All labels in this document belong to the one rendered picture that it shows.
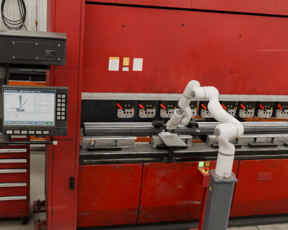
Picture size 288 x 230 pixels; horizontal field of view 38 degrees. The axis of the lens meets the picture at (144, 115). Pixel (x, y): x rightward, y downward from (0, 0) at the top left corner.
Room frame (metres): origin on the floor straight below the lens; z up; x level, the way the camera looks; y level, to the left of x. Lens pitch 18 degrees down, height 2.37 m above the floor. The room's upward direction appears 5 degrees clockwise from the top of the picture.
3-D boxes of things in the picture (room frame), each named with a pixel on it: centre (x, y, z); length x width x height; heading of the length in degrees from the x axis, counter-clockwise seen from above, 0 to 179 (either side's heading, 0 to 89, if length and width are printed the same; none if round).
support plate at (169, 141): (3.58, -0.27, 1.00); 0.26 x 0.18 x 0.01; 16
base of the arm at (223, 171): (2.92, -0.64, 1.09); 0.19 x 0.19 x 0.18
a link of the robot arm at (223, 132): (2.90, -0.61, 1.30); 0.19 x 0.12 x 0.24; 122
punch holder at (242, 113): (3.94, -0.98, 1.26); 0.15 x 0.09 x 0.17; 106
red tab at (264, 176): (3.86, -1.26, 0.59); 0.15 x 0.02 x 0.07; 106
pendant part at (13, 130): (2.84, 0.77, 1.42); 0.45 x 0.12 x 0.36; 103
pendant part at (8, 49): (2.91, 0.84, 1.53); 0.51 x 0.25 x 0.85; 103
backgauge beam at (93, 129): (4.13, -0.53, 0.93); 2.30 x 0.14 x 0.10; 106
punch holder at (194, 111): (3.77, -0.40, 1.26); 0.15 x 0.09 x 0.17; 106
